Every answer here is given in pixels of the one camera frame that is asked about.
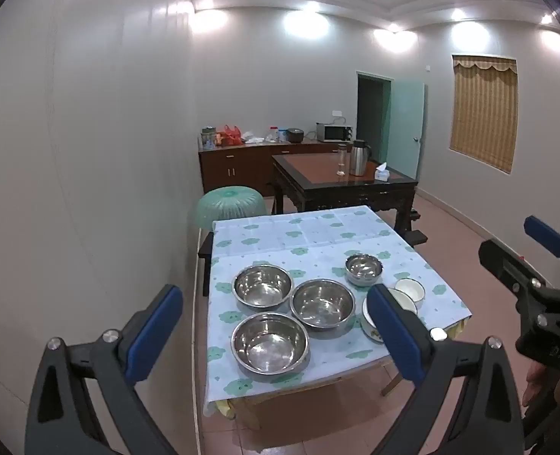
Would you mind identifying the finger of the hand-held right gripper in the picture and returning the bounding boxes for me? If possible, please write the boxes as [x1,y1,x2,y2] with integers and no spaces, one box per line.
[479,239,546,304]
[524,215,560,290]

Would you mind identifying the white microwave oven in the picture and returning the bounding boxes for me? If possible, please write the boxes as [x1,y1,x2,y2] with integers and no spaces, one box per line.
[316,122,354,143]

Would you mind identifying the large white enamel bowl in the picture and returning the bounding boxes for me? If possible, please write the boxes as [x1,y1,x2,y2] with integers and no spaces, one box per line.
[362,296,390,344]

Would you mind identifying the green plastic stool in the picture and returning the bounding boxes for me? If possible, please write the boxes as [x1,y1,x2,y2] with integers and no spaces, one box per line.
[195,187,267,231]

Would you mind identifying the white ceramic plate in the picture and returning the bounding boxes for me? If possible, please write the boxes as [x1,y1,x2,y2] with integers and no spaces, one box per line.
[387,288,418,316]

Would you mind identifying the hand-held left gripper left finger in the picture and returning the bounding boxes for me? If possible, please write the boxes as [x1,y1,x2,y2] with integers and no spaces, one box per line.
[24,284,183,455]

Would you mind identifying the teal door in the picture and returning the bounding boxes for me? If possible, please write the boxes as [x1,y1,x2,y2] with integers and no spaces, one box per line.
[388,80,426,178]

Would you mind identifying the small white enamel bowl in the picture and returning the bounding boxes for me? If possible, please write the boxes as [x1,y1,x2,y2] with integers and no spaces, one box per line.
[394,278,426,304]

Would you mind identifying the large stainless steel bowl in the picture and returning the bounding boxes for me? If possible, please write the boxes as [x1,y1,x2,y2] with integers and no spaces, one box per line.
[290,279,357,330]
[233,265,294,308]
[231,312,311,374]

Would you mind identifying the dark wooden stool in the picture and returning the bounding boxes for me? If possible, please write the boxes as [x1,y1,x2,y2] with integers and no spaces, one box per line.
[403,211,428,247]
[198,232,214,271]

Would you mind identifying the yellow striped window blind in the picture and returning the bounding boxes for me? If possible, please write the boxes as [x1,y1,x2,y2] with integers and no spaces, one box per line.
[449,54,519,174]

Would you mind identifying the brown wooden sideboard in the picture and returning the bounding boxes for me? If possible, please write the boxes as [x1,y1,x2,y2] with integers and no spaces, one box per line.
[198,140,357,195]

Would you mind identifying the green cloud print tablecloth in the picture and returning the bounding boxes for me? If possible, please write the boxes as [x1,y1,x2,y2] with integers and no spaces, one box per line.
[203,205,473,418]

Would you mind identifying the small stainless steel bowl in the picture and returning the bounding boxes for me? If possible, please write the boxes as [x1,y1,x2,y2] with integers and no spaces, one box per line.
[345,254,384,288]

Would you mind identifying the steel thermos jug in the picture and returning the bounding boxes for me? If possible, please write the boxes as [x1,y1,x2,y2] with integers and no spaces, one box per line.
[349,140,371,177]

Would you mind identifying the person's right hand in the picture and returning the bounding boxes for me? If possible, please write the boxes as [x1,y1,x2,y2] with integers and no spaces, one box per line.
[522,364,560,408]

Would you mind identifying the wooden dining table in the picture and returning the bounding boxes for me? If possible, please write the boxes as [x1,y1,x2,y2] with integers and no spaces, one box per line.
[228,360,404,432]

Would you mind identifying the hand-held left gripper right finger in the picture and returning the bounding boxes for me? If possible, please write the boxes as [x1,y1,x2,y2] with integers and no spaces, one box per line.
[366,284,525,455]

